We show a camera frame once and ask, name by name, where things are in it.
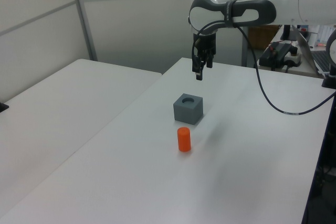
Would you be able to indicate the grey partition frame post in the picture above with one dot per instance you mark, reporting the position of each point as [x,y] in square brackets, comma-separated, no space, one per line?
[83,19]

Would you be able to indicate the brown cardboard box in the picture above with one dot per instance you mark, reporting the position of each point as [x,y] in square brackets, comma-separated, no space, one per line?
[262,36]

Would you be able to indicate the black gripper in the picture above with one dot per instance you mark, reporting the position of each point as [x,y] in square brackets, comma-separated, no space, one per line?
[207,41]

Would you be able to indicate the black control box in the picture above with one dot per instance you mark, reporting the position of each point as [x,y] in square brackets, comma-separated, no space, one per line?
[274,56]

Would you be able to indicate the dark table side frame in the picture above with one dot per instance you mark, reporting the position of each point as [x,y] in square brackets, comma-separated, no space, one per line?
[321,171]

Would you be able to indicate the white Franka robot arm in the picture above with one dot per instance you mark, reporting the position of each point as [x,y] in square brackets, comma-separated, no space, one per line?
[309,1]

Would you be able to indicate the emergency stop button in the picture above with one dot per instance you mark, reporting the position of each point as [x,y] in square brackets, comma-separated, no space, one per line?
[294,56]

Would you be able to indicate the grey block with round hole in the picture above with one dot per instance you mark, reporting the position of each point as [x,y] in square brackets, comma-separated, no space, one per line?
[187,111]

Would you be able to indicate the orange cylinder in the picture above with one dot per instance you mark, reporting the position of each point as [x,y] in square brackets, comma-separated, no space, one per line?
[184,140]

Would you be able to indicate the silver laptop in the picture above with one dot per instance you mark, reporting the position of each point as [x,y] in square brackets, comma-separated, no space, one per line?
[313,56]

